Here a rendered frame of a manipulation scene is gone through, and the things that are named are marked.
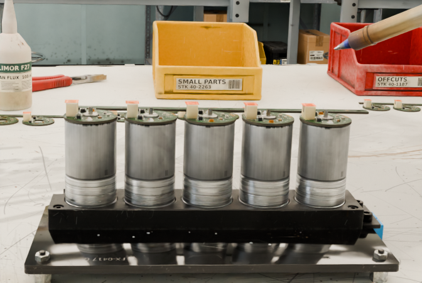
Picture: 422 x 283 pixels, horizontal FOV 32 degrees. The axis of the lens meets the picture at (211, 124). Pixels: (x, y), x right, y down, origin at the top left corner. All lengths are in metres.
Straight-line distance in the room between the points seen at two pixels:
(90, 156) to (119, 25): 4.50
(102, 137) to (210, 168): 0.05
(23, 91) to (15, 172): 0.17
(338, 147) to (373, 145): 0.21
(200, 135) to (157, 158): 0.02
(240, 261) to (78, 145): 0.09
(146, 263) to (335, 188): 0.10
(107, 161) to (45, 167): 0.14
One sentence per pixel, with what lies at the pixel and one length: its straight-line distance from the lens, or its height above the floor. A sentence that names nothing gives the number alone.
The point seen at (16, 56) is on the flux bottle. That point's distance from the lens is 0.63.
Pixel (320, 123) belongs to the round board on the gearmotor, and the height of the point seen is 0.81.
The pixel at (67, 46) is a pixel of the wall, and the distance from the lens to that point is 4.83.
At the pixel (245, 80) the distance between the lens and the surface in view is 0.68.
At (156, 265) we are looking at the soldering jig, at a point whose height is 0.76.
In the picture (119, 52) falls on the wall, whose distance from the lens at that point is 4.86.
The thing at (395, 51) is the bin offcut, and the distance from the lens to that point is 0.87.
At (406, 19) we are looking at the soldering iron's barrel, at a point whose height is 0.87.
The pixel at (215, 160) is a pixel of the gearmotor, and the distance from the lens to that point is 0.34.
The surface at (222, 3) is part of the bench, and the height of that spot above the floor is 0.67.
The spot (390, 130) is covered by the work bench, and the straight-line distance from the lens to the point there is 0.61.
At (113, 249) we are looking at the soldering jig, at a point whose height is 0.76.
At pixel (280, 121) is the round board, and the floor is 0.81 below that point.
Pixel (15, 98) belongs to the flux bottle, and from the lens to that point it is 0.63.
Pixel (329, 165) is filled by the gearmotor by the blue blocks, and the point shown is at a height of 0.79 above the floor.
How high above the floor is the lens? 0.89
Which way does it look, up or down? 14 degrees down
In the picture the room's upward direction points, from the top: 2 degrees clockwise
